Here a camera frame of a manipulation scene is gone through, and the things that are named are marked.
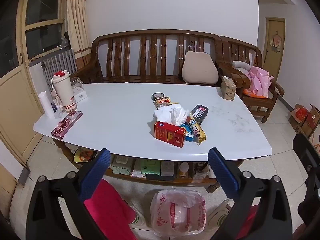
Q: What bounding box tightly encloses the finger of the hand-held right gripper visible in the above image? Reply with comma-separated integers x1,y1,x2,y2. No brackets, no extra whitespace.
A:
292,132,320,230

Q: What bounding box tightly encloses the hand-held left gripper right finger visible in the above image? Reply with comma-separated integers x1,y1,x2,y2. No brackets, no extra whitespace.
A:
208,147,293,240

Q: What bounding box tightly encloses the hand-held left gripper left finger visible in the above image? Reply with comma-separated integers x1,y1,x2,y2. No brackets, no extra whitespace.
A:
26,148,112,240

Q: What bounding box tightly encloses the yellow snack wrapper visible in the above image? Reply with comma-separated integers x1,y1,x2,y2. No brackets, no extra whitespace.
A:
186,115,207,145

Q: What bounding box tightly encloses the blue and white box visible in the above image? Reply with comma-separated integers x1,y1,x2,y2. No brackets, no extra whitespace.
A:
179,122,195,142

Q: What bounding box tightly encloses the black printed box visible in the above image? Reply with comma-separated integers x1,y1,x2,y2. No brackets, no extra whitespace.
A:
191,104,209,125

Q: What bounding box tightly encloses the white red-print plastic bag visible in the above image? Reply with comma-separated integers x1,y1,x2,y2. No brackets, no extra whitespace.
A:
150,189,207,238

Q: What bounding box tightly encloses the red cigarette carton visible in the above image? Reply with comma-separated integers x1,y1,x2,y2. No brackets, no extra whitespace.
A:
154,121,186,148

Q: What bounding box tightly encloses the white tissue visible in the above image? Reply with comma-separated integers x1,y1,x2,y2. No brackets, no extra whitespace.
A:
153,104,190,126

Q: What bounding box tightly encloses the small red gold box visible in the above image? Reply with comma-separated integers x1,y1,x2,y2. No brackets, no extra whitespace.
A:
154,96,173,108

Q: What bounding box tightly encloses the clear plastic container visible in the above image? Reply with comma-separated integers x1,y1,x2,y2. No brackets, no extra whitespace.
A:
194,162,210,179

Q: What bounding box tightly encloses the yellow orange toy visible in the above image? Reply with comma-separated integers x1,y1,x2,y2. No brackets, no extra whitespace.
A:
72,148,97,164

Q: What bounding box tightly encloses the grey-green baby wipes pack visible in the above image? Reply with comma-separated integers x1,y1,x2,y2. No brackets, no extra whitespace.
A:
112,155,133,175

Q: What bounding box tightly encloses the person's left leg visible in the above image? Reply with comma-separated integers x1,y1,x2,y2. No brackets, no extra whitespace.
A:
84,180,140,240

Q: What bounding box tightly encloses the person's leg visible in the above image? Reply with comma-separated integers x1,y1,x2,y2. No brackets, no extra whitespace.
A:
236,204,258,240
84,180,140,240

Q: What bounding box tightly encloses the white pill bottle yellow label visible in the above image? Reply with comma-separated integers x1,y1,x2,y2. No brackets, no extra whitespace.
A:
179,162,189,178

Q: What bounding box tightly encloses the thin red white box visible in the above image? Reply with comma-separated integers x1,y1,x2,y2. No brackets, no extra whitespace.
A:
131,159,142,177

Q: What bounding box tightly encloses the person's right white shoe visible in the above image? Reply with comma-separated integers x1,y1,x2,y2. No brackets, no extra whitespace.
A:
207,199,234,230

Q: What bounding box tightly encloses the person's white shoe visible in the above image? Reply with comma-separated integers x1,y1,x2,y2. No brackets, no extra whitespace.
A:
207,199,234,230
125,200,151,230

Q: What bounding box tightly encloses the green wipes pack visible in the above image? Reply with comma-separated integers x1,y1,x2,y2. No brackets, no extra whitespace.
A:
140,159,162,175

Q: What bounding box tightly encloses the person's right leg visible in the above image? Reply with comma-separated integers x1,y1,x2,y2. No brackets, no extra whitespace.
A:
236,204,258,240

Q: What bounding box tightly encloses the pink glitter phone case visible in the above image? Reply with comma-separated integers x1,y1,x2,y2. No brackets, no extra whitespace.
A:
51,110,83,138

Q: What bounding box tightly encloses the white-topped wooden coffee table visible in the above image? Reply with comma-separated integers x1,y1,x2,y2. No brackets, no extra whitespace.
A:
33,82,272,193

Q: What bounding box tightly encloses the person's left striped sock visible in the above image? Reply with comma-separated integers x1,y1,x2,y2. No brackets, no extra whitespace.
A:
130,212,145,228

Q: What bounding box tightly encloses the dark flat book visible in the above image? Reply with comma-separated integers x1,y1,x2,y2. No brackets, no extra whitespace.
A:
146,174,175,182

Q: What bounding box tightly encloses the person's left white shoe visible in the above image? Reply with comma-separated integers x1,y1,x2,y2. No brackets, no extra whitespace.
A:
125,200,151,230

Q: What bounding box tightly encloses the flat white box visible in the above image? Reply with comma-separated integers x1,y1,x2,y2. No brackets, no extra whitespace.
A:
71,87,87,103

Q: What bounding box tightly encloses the orange bag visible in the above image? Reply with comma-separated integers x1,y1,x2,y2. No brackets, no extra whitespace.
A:
244,89,268,99

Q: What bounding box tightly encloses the brown tissue box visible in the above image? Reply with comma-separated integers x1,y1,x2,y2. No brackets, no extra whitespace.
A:
220,76,237,101

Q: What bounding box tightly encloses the white paper roll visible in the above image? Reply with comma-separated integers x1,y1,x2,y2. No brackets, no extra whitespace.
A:
38,91,54,117

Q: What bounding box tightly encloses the pink plastic bag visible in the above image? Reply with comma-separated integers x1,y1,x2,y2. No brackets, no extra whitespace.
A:
244,66,273,98

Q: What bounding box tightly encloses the white tumbler with red lid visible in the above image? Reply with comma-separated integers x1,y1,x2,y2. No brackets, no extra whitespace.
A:
52,71,76,113

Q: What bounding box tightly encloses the yellow wooden door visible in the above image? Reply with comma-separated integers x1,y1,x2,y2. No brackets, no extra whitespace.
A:
262,17,286,80

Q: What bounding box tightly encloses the cream balcony door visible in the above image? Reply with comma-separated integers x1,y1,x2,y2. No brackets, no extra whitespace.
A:
0,65,47,172

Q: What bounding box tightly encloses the beige back cushion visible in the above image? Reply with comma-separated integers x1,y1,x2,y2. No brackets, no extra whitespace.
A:
182,51,219,85

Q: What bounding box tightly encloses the grey roll pillow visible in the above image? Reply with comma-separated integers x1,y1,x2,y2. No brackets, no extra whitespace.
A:
232,60,251,71

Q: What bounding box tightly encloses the grey cast radiator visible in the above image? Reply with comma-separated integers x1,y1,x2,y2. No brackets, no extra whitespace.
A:
41,49,78,85

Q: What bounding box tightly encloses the hanging door ornament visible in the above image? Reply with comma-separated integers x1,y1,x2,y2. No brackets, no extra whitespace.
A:
270,31,282,53

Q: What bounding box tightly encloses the wooden armchair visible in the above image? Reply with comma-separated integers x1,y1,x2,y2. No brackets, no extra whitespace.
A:
219,36,285,123

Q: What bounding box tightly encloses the wooden slatted sofa bench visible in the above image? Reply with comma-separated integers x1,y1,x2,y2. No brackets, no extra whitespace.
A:
72,29,223,84

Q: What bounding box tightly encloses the beige patterned curtain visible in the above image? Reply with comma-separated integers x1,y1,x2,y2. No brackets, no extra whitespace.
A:
65,0,92,73

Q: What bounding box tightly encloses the cream framed window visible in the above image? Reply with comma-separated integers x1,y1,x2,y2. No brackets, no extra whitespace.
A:
15,0,67,61

